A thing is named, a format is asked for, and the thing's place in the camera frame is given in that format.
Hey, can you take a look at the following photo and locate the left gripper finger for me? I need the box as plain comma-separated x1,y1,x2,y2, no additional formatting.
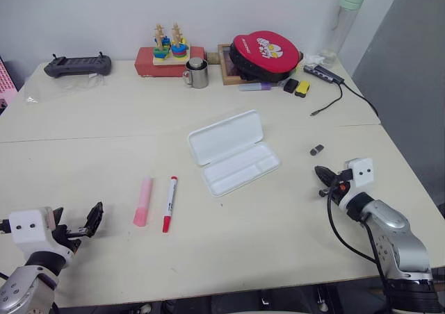
85,201,106,239
51,206,65,230

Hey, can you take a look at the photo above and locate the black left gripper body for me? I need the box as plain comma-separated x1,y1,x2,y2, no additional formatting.
51,223,90,256

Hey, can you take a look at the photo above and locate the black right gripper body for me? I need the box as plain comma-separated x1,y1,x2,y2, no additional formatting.
319,170,353,204

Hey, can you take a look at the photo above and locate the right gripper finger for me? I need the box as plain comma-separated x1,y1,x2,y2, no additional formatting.
314,165,337,181
314,167,332,190

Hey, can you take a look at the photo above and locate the pink highlighter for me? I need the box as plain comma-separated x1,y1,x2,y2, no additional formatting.
132,176,155,229

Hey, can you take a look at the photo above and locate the red whiteboard marker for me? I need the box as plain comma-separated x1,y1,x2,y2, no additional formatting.
161,176,179,234

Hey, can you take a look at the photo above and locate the white plastic pencil case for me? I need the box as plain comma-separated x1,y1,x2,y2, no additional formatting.
187,109,282,199

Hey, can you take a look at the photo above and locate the red round pouch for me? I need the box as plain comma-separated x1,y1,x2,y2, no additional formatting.
229,30,305,83

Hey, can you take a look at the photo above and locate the yellow black whiteboard eraser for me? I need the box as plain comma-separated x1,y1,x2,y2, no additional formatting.
293,80,312,98

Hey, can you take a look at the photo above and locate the grey USB hub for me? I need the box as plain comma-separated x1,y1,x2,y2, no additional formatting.
302,64,346,85

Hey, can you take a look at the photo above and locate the clear purple highlighter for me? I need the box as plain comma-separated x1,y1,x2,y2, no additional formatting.
238,82,276,93

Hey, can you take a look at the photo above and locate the crumpled white tissue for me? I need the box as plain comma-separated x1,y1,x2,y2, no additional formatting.
303,53,327,67

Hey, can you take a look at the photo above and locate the clear plastic bag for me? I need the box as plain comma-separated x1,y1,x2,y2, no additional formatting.
25,73,109,104

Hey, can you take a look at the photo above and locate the wooden framed tray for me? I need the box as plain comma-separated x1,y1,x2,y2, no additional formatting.
217,42,297,86

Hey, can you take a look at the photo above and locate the pink plastic crate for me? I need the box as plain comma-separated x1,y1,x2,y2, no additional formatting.
0,56,19,104

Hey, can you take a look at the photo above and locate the clear bottle green lid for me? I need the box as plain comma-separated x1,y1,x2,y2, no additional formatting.
321,0,368,67

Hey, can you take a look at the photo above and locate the black handheld controller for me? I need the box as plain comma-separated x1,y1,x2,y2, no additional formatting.
42,51,113,80

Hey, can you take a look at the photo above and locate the stainless steel mug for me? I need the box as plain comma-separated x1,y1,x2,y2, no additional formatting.
182,58,210,90

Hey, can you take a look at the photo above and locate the red cardboard box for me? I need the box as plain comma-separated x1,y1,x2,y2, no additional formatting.
134,45,207,79

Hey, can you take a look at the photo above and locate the wooden colourful stacking toy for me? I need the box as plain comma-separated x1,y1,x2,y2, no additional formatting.
152,22,191,67

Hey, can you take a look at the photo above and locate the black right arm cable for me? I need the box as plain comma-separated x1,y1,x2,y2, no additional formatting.
326,174,391,295

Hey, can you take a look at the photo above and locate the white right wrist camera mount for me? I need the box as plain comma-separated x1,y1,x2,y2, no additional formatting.
334,157,375,211

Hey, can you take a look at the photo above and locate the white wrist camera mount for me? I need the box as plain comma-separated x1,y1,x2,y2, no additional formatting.
334,157,375,211
8,206,76,260

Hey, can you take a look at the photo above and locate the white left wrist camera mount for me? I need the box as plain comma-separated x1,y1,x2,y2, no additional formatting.
8,206,76,260

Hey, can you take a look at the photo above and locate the black USB hub cable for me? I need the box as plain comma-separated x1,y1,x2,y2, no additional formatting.
309,82,346,118

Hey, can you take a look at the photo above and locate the long black cable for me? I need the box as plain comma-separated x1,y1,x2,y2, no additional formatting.
342,80,380,117

